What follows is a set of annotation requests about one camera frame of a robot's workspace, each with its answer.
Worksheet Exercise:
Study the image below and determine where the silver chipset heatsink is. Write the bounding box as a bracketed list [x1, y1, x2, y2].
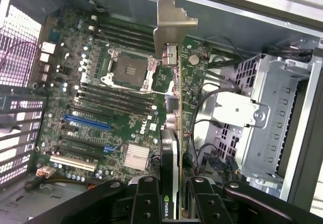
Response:
[125, 143, 149, 171]

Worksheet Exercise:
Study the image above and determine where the green Dell motherboard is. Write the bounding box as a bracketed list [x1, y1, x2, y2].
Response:
[37, 7, 212, 184]

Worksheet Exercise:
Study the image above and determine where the white expansion slot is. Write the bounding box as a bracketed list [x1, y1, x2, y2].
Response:
[49, 154, 97, 173]

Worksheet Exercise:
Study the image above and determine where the silver perforated drive cage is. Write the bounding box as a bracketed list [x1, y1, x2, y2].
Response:
[201, 53, 318, 199]

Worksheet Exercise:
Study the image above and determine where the blue expansion slot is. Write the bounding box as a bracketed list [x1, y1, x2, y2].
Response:
[63, 115, 112, 133]

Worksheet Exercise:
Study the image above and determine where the white power connector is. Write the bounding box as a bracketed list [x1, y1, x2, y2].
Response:
[35, 167, 57, 182]

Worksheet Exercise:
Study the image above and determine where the black RAM slot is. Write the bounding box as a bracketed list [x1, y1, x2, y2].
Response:
[97, 25, 157, 44]
[77, 86, 155, 107]
[97, 19, 157, 38]
[95, 35, 156, 54]
[78, 80, 156, 101]
[96, 30, 156, 49]
[76, 92, 154, 113]

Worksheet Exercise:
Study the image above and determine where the socket locking lever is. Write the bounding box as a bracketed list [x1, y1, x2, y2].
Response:
[140, 89, 175, 96]

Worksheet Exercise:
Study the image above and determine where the silver socket cover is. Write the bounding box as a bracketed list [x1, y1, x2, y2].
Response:
[140, 54, 159, 93]

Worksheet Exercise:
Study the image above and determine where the CPU socket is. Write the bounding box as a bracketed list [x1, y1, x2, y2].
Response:
[100, 48, 157, 93]

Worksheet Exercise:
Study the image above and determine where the black open PC case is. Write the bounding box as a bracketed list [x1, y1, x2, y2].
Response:
[0, 0, 323, 224]

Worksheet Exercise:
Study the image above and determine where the silver drive cage bracket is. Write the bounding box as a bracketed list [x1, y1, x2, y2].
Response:
[213, 92, 271, 129]

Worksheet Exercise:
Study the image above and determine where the black sleeved wire bundle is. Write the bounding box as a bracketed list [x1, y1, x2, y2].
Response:
[24, 176, 86, 192]

